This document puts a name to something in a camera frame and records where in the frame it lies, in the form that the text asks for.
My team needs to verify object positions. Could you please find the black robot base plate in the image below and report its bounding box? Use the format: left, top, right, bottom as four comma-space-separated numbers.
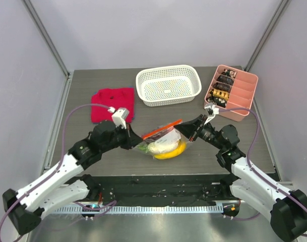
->
86, 174, 237, 207

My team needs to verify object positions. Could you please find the white perforated plastic basket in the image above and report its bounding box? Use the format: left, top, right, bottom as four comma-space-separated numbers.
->
135, 65, 202, 107

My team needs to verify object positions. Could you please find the clear zip top bag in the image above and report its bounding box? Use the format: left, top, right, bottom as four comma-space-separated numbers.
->
134, 119, 189, 159

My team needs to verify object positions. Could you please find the red folded cloth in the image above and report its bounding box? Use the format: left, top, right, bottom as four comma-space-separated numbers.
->
90, 87, 135, 124

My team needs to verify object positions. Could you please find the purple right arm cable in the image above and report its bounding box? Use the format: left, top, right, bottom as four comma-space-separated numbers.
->
217, 107, 307, 237

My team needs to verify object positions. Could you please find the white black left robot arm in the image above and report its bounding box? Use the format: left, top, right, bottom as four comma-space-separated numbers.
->
2, 120, 143, 235

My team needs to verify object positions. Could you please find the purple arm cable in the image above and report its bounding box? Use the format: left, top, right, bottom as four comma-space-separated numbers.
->
0, 104, 118, 236
217, 107, 307, 237

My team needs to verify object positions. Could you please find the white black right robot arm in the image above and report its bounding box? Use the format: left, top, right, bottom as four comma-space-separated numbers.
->
175, 115, 307, 241

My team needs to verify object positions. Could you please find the white fake radish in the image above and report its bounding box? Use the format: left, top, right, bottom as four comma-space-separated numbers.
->
147, 141, 179, 154

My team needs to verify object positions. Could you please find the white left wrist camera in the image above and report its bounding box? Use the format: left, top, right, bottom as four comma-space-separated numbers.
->
111, 107, 130, 129

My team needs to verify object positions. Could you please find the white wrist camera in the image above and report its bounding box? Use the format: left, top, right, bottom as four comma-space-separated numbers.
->
204, 103, 219, 124
111, 107, 130, 129

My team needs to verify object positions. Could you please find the yellow fake banana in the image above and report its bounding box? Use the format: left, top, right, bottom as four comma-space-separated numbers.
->
154, 142, 187, 160

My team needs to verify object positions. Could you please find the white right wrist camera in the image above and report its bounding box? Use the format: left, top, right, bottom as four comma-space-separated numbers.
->
204, 103, 219, 124

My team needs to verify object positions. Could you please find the white slotted cable duct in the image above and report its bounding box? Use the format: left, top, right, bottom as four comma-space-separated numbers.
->
53, 203, 223, 215

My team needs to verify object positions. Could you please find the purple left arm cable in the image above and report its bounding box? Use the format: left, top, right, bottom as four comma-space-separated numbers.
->
0, 104, 118, 236

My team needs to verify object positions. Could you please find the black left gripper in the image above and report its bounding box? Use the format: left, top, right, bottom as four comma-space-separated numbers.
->
101, 122, 142, 152

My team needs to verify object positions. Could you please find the pink divided organizer tray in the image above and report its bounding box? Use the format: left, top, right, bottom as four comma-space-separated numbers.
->
205, 65, 259, 122

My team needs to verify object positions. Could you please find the green fake leafy vegetable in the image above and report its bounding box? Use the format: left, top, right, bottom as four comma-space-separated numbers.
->
137, 142, 148, 153

